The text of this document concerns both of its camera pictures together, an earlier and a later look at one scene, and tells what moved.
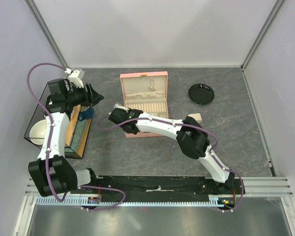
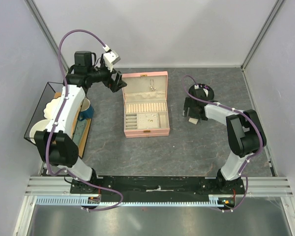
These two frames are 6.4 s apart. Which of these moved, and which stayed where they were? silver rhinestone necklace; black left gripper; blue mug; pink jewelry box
Moved: black left gripper
Stayed: blue mug; silver rhinestone necklace; pink jewelry box
